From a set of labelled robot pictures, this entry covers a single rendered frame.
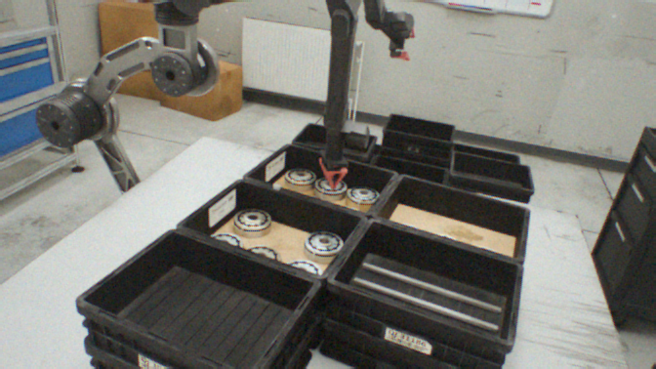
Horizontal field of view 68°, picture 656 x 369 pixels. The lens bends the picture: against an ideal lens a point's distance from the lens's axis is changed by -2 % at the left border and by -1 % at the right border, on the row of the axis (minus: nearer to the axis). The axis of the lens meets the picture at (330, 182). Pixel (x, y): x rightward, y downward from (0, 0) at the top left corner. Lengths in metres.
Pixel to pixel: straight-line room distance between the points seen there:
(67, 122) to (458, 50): 3.14
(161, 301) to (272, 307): 0.25
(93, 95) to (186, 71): 0.51
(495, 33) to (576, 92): 0.80
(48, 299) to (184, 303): 0.42
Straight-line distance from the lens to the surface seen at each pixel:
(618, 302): 2.70
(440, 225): 1.53
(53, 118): 1.99
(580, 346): 1.50
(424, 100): 4.40
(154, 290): 1.22
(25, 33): 3.16
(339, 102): 1.37
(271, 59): 4.51
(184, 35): 1.64
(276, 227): 1.41
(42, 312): 1.43
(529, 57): 4.31
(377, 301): 1.06
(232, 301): 1.18
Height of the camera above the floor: 1.62
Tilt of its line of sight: 28 degrees down
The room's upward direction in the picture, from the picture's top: 6 degrees clockwise
